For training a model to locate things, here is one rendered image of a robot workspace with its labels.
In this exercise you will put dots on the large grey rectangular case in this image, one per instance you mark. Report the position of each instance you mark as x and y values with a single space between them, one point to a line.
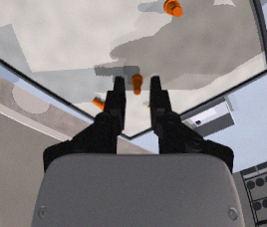
72 50

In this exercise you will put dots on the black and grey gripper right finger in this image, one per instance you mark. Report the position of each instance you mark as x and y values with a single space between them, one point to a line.
173 135

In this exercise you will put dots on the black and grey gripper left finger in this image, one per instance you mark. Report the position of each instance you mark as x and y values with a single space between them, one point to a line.
102 135

